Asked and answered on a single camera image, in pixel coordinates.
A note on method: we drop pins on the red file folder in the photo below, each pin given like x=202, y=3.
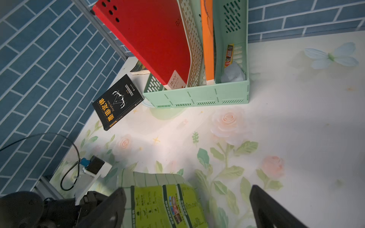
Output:
x=153, y=31

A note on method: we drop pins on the mint green file organizer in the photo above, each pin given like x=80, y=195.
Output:
x=230, y=23

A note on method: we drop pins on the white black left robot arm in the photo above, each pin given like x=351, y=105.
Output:
x=29, y=210

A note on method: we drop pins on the green oats bag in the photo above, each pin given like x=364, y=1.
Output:
x=160, y=201

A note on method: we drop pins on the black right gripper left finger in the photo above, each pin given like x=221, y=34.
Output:
x=108, y=214

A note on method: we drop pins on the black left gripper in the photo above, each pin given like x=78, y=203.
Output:
x=64, y=213

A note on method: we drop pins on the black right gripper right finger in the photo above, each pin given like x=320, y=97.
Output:
x=268, y=213

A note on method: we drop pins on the landscape cover book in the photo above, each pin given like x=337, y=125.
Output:
x=139, y=69

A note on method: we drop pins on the orange file folder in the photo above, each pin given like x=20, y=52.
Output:
x=208, y=39

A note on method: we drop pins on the black book with antlers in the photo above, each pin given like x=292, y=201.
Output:
x=120, y=99

